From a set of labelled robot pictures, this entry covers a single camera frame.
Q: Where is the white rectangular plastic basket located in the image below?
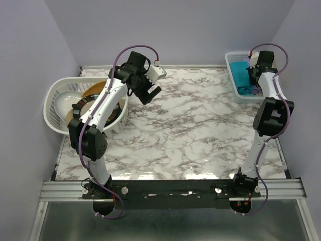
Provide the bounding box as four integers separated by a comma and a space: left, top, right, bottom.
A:
224, 51, 279, 103

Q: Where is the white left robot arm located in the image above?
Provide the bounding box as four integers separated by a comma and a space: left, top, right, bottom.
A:
68, 51, 167, 198

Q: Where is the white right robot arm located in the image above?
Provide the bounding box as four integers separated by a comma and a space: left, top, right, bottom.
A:
231, 51, 294, 197

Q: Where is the teal rolled t shirt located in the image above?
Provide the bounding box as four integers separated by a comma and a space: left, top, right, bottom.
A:
229, 61, 253, 96

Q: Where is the purple rolled t shirt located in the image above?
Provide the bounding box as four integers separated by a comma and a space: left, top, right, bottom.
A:
250, 84, 262, 95

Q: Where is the woven tan placemat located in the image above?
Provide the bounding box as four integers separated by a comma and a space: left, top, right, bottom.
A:
82, 80, 106, 98

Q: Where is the striped rim ceramic plate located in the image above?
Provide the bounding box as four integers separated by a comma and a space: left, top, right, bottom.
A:
66, 94, 122, 127

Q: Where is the white bowl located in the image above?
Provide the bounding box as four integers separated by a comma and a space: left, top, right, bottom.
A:
54, 90, 82, 122

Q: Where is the white round dish basket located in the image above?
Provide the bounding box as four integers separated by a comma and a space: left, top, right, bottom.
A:
43, 76, 128, 139

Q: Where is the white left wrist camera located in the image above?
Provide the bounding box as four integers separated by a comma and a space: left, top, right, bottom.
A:
145, 66, 167, 84

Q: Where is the aluminium frame rail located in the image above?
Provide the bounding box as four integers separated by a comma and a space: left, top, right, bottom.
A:
39, 179, 306, 202

